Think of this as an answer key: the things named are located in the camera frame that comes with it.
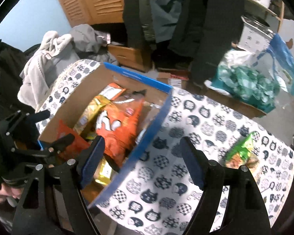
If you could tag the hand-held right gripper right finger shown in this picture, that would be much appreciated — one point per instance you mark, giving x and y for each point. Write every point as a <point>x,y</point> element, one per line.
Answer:
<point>194,167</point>

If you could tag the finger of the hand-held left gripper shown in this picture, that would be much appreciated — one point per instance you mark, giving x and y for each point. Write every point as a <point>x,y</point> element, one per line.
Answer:
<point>61,142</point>
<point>39,116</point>

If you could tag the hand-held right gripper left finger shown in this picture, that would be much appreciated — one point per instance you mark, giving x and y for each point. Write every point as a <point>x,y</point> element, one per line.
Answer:
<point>93,164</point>

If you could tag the small orange snack bag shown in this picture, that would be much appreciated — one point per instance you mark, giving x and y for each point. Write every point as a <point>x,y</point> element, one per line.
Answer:
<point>68,137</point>

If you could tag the yellow snack packet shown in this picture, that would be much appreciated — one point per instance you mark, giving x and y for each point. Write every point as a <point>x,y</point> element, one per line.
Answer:
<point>90,115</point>
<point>104,172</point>

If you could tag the large orange snack bag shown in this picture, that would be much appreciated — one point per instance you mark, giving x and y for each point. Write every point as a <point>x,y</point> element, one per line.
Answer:
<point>117,129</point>

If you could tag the green snack bag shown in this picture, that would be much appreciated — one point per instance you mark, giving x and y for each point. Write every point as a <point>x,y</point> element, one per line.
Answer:
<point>242,151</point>

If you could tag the blue cardboard box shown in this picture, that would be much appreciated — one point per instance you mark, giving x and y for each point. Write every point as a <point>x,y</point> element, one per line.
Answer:
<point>147,132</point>

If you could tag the orange and white snack packet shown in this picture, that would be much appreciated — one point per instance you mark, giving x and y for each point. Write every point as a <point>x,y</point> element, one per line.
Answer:
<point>111,91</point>

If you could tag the person's left hand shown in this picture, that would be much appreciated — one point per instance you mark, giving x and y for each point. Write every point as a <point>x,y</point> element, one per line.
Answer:
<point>5,195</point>

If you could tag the cat print tablecloth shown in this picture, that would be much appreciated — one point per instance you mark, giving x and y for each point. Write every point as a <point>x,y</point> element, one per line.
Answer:
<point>210,132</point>

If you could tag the light fluffy robe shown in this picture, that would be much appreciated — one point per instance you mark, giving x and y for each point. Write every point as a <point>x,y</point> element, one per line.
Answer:
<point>44,63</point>

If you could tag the flat cardboard box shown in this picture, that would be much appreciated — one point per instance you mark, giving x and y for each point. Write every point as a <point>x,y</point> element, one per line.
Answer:
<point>235,105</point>

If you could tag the grey garment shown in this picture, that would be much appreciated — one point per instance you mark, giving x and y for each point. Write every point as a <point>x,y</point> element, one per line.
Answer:
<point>88,39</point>

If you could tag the teal filled plastic bag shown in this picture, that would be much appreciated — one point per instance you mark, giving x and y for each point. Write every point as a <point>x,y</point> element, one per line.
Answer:
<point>247,85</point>

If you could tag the brown cardboard box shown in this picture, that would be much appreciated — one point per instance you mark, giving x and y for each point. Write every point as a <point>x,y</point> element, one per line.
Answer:
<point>129,56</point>

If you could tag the wooden louvre door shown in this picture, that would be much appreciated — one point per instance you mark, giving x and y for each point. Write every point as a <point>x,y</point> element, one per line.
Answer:
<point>93,0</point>

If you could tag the blue and white plastic bag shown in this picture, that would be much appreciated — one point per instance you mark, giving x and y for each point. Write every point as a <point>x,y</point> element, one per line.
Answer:
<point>286,63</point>

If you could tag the black coat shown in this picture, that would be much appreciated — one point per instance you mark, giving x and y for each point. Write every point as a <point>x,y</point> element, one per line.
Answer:
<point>210,24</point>

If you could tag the olive coat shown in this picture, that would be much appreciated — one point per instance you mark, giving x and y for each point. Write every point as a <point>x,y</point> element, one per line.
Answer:
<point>137,9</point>

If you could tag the white printed box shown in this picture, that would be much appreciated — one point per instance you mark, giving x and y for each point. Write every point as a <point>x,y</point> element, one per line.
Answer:
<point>254,35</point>

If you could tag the grey jacket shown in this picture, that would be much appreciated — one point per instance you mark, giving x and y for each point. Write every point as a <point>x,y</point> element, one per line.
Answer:
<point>166,9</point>

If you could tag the wooden shelf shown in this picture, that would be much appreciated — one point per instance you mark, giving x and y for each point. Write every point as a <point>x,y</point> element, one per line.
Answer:
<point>279,9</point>

